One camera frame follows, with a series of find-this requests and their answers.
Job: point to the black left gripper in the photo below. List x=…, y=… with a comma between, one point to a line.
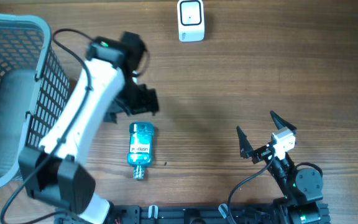
x=148, y=103

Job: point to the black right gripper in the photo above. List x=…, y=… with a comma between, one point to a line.
x=247, y=150

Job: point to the teal mouthwash bottle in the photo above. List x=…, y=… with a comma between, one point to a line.
x=140, y=148

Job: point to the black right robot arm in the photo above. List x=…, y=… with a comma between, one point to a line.
x=301, y=184

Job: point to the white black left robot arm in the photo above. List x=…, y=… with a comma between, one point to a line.
x=55, y=173

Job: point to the white barcode scanner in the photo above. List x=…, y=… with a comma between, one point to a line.
x=190, y=15

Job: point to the grey plastic mesh basket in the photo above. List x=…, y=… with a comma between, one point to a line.
x=34, y=88

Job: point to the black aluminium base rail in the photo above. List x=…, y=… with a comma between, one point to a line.
x=197, y=214

